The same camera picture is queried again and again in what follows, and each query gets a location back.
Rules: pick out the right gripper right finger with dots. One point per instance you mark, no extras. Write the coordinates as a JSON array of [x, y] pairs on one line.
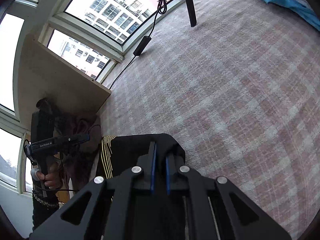
[[174, 181]]

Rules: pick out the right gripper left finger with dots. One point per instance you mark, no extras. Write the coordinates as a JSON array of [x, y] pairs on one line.
[[148, 164]]

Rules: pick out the black garment with yellow stripes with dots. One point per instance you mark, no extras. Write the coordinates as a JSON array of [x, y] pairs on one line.
[[151, 216]]

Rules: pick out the dark brown clothes pile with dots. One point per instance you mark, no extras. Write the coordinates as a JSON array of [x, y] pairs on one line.
[[95, 132]]

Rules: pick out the person's left hand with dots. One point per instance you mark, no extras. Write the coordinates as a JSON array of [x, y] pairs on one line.
[[51, 176]]

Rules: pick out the large wooden board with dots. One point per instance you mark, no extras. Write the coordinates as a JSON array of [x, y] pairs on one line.
[[43, 74]]

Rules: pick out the pink plaid mat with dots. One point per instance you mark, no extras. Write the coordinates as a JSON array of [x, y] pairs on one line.
[[239, 92]]

